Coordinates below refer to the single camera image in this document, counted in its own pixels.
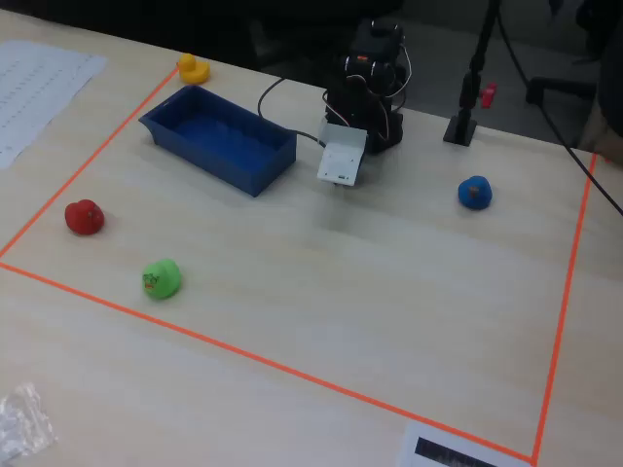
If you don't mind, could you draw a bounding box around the black camera stand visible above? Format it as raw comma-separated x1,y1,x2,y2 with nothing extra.
442,0,502,146

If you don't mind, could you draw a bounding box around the clear plastic bag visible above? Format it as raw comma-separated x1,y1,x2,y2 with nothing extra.
0,381,58,462

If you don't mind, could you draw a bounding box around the white label with black print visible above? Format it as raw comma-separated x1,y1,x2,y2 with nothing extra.
396,420,531,467

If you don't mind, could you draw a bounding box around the green rubber duck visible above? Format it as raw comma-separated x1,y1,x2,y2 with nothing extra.
141,258,183,301

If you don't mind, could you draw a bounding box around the black stand cable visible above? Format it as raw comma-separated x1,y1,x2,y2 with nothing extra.
495,0,623,218

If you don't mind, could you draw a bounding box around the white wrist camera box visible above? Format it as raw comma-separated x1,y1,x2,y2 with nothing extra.
316,123,368,189

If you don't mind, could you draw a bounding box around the black camera cable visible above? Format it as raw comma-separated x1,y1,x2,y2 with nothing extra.
257,76,328,147

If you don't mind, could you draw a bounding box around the blue plastic cup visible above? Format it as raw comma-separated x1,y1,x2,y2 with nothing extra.
457,175,495,211

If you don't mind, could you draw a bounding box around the black office chair base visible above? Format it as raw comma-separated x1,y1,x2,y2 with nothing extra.
524,57,603,106

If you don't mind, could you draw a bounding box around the yellow rubber duck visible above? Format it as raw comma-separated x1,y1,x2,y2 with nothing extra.
176,53,212,86

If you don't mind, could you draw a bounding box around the orange tape strip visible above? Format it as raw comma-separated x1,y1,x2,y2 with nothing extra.
0,261,536,463
0,66,181,259
531,153,599,463

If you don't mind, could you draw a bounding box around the white printed paper sheet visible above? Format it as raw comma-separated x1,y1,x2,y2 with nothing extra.
0,39,108,170

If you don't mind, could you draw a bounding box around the blue plastic box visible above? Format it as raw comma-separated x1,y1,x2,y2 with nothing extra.
138,85,298,198

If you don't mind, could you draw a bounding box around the red plush toy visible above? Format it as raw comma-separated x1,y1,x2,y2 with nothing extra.
64,198,106,236

